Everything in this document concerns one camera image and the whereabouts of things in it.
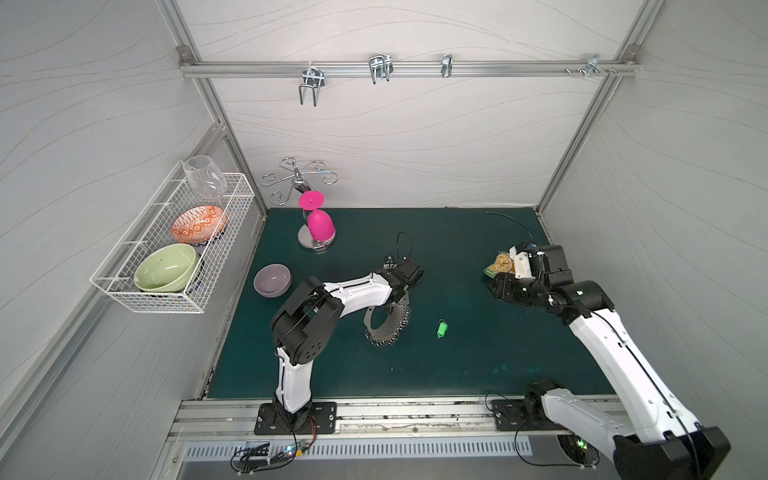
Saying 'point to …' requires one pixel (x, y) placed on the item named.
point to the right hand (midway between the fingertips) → (497, 283)
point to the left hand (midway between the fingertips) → (396, 296)
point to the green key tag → (442, 328)
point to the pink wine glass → (320, 224)
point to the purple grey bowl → (272, 280)
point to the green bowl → (167, 267)
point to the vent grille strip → (384, 449)
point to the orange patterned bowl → (201, 224)
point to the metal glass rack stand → (289, 170)
